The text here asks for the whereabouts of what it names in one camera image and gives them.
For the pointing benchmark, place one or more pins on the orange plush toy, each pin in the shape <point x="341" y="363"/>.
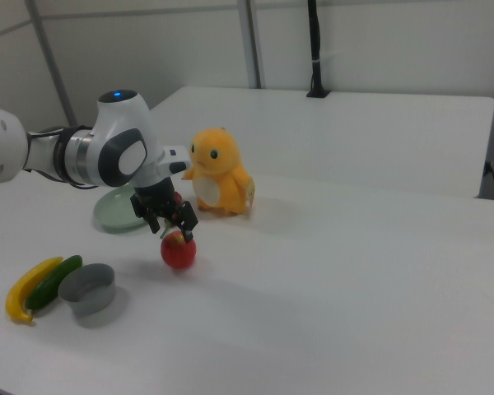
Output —
<point x="222" y="173"/>

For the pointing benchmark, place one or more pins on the pale green plate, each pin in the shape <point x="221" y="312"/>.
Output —
<point x="115" y="210"/>

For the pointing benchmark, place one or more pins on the black camera pole with clamp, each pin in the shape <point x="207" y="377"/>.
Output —
<point x="315" y="45"/>

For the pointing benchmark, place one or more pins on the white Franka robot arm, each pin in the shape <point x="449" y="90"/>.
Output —
<point x="119" y="123"/>

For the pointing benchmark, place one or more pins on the yellow banana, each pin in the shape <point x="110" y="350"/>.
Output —
<point x="29" y="284"/>

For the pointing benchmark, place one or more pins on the green cucumber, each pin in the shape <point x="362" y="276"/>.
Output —
<point x="49" y="286"/>

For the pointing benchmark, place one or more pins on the red apple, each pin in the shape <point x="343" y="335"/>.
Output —
<point x="177" y="254"/>

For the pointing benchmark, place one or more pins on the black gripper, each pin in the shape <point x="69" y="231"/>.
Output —
<point x="156" y="195"/>

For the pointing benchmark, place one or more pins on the white adjacent table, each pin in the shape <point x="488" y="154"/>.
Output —
<point x="333" y="136"/>

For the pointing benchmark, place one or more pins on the grey metal bowl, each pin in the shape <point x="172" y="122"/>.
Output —
<point x="88" y="298"/>

